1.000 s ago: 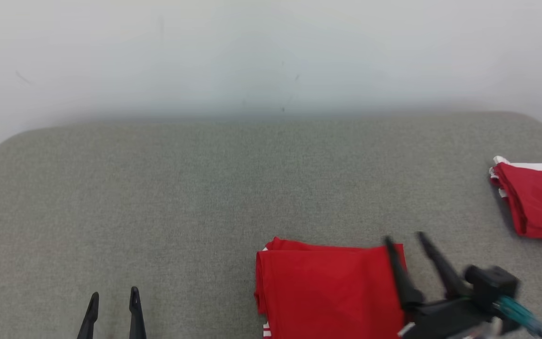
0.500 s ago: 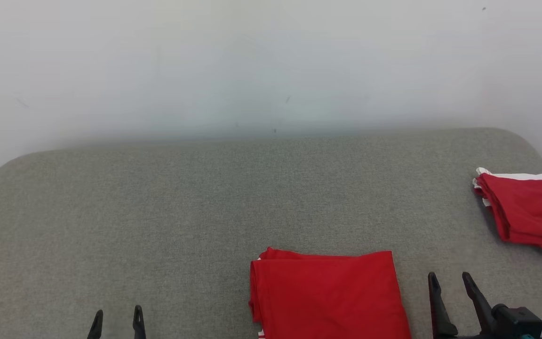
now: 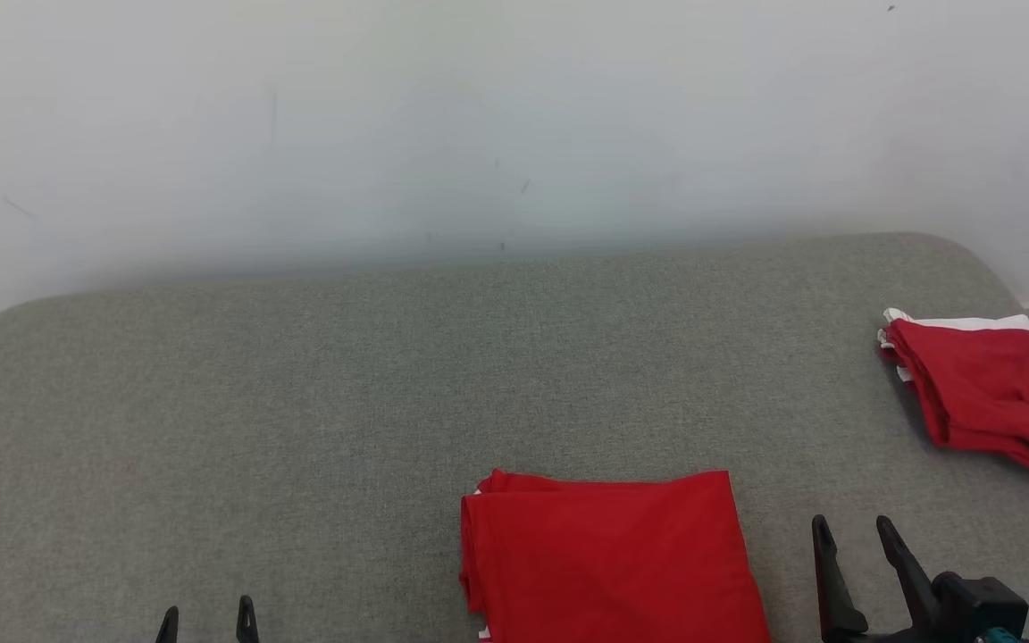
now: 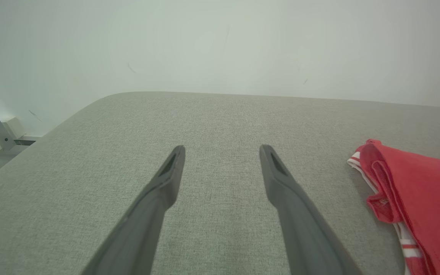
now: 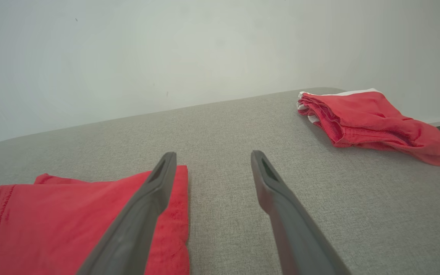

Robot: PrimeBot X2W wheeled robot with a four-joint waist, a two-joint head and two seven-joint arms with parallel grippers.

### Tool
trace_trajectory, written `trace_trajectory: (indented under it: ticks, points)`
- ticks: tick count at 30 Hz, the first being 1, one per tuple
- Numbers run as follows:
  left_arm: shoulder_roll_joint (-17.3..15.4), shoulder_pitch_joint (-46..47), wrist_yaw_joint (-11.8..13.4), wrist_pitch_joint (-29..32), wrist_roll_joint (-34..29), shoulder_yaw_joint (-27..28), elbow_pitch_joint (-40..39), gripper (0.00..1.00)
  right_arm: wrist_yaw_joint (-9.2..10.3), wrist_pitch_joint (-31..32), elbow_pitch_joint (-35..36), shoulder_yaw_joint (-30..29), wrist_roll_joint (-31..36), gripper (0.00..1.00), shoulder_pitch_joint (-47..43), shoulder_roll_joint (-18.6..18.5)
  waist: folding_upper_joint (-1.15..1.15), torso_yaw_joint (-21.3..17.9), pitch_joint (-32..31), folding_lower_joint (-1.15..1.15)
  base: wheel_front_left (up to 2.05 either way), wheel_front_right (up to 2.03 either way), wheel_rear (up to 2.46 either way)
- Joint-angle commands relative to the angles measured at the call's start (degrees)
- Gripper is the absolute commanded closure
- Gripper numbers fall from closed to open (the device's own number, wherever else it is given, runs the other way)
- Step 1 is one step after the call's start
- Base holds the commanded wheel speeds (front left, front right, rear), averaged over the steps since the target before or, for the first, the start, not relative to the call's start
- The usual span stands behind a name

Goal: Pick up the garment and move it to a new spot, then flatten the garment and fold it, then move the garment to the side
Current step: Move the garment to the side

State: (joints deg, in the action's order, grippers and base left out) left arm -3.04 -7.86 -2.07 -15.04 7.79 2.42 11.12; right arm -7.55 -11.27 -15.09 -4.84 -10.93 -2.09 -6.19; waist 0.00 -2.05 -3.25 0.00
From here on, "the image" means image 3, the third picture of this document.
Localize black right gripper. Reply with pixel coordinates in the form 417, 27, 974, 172
811, 514, 949, 643

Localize stack of red shirts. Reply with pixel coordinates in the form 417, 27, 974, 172
877, 307, 1029, 490

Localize red Bulls jersey white sleeves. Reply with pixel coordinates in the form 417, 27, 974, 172
459, 469, 773, 643

